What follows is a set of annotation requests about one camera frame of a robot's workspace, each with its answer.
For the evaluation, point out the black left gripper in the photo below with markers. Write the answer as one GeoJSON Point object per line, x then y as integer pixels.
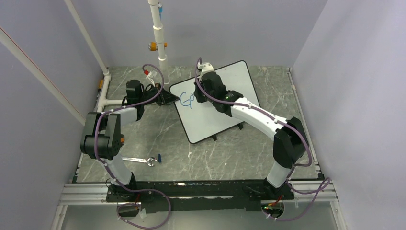
{"type": "Point", "coordinates": [165, 97]}

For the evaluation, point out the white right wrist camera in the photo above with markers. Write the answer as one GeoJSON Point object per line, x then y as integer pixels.
{"type": "Point", "coordinates": [205, 68]}

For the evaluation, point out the yellow pipe clamp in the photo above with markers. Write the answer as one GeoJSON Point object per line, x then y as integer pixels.
{"type": "Point", "coordinates": [152, 46]}

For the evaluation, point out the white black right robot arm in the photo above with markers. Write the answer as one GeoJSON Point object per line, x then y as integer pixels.
{"type": "Point", "coordinates": [288, 136]}

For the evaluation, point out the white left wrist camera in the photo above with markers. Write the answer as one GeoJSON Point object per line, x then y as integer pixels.
{"type": "Point", "coordinates": [150, 75]}

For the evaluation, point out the white whiteboard black frame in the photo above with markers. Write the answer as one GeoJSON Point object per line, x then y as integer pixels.
{"type": "Point", "coordinates": [202, 120]}

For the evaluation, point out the silver wrench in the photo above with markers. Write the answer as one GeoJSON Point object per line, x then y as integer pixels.
{"type": "Point", "coordinates": [149, 161]}

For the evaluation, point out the white PVC pipe frame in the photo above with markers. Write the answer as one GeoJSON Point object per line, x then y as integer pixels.
{"type": "Point", "coordinates": [156, 9]}

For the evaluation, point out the aluminium extrusion frame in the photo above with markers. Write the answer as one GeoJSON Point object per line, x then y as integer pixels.
{"type": "Point", "coordinates": [78, 194]}

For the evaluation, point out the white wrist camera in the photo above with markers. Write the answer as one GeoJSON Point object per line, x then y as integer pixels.
{"type": "Point", "coordinates": [150, 75]}
{"type": "Point", "coordinates": [205, 68]}

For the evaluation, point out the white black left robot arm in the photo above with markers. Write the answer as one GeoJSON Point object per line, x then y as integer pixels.
{"type": "Point", "coordinates": [102, 138]}

